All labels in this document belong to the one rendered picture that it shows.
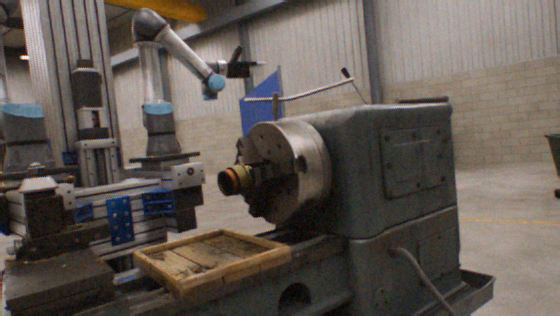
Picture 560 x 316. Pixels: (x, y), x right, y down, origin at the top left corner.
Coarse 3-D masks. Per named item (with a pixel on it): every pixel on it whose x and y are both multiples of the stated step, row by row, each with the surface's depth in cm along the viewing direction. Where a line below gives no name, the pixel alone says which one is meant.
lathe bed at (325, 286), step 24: (288, 240) 124; (312, 240) 114; (336, 240) 110; (288, 264) 97; (312, 264) 104; (336, 264) 110; (120, 288) 93; (144, 288) 95; (216, 288) 84; (240, 288) 88; (264, 288) 94; (288, 288) 112; (312, 288) 104; (336, 288) 109; (144, 312) 75; (168, 312) 78; (192, 312) 83; (216, 312) 86; (240, 312) 90; (264, 312) 94; (288, 312) 100; (312, 312) 102
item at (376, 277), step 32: (416, 224) 123; (448, 224) 137; (352, 256) 110; (384, 256) 114; (416, 256) 124; (448, 256) 135; (352, 288) 111; (384, 288) 113; (416, 288) 124; (448, 288) 136
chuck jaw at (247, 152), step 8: (248, 136) 119; (240, 144) 116; (248, 144) 116; (240, 152) 113; (248, 152) 114; (256, 152) 115; (240, 160) 110; (248, 160) 111; (256, 160) 113; (264, 160) 114
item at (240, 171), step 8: (232, 168) 105; (240, 168) 105; (248, 168) 108; (224, 176) 107; (232, 176) 102; (240, 176) 103; (248, 176) 105; (224, 184) 108; (232, 184) 102; (240, 184) 103; (248, 184) 105; (224, 192) 105; (232, 192) 103; (240, 192) 105; (248, 192) 107
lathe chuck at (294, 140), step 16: (256, 128) 115; (272, 128) 108; (288, 128) 107; (304, 128) 110; (256, 144) 116; (272, 144) 109; (288, 144) 103; (304, 144) 105; (272, 160) 110; (288, 160) 104; (304, 160) 103; (320, 160) 106; (288, 176) 105; (304, 176) 102; (320, 176) 106; (272, 192) 112; (288, 192) 106; (304, 192) 103; (320, 192) 107; (272, 208) 113; (288, 208) 107; (304, 208) 107
